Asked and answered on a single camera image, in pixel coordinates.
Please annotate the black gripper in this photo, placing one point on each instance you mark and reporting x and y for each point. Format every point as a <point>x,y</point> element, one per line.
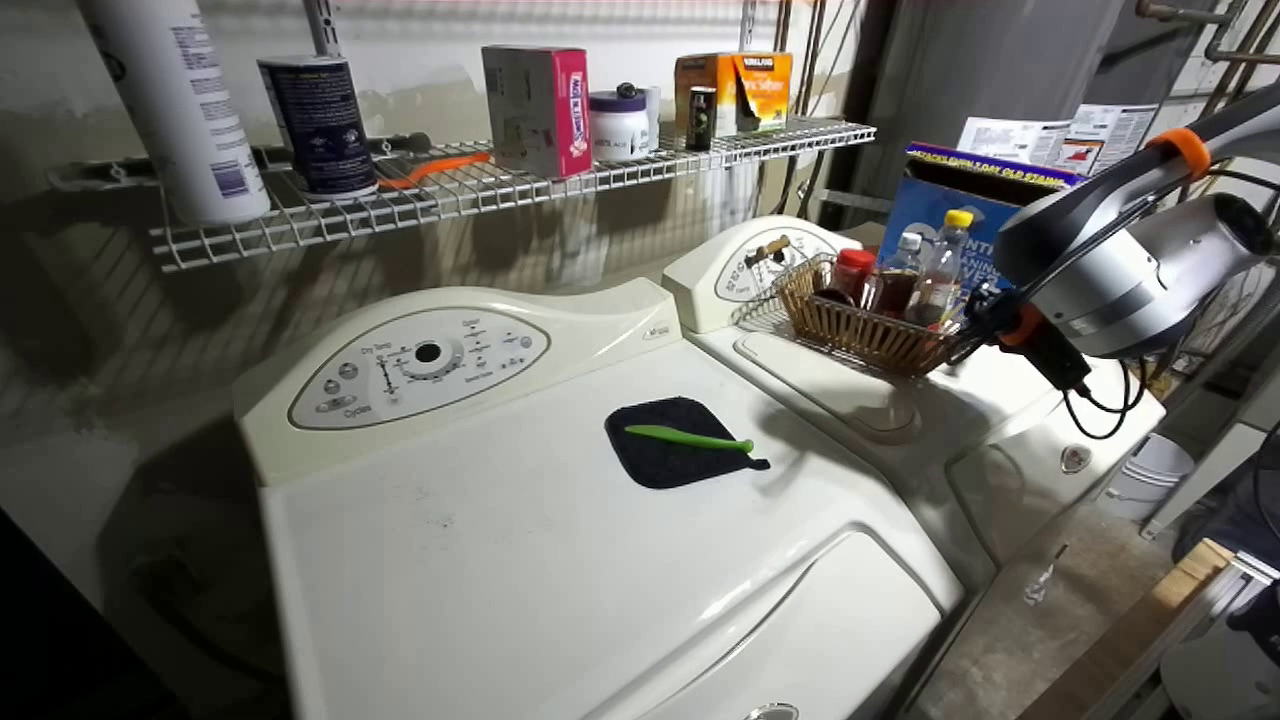
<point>1019,325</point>

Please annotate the wire basket with wooden handles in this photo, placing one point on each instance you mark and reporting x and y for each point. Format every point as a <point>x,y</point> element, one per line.
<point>831,321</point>

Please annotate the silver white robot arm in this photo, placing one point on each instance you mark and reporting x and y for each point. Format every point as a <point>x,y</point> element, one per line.
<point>1101,270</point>

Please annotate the right white washing machine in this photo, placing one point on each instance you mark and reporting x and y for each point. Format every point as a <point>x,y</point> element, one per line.
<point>985,453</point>

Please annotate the white washing machine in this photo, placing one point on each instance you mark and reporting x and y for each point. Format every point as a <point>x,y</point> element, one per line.
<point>985,453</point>
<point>455,532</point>

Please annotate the left white washing machine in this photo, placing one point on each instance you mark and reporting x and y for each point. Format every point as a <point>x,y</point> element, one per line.
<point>455,532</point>

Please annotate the yellow cap dark sauce bottle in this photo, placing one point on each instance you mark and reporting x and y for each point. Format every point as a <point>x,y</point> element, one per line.
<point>944,278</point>

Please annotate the black cap dark bottle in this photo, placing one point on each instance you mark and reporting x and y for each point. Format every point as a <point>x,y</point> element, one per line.
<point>901,270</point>

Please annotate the blue and orange carton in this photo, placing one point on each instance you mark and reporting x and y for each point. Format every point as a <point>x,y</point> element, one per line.
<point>995,171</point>

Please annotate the red cap spice jar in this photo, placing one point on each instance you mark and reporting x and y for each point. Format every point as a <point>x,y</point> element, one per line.
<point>852,270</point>

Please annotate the orange Kirkland box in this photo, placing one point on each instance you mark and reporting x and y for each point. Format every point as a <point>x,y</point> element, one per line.
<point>731,92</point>

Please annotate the black cloth pad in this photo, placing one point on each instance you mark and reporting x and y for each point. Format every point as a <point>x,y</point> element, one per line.
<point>665,467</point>

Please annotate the green stick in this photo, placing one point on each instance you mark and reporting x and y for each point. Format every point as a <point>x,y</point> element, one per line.
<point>682,438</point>

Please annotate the wooden plank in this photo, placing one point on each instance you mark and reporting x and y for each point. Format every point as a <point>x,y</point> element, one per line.
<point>1124,652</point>

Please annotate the white jar purple lid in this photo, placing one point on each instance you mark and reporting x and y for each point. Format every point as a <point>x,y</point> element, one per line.
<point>621,124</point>

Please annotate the pink and grey box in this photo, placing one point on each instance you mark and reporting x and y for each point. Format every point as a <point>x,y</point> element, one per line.
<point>536,107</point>

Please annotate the orange tool on shelf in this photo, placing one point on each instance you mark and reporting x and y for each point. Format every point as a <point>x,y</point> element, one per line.
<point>431,171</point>

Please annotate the dark blue canister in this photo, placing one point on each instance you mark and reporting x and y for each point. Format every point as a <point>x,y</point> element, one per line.
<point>320,124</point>

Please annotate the white spray bottle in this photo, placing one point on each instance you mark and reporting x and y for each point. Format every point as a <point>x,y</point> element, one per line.
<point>179,97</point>

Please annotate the white wire shelf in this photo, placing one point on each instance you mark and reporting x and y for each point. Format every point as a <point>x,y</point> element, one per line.
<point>475,194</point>

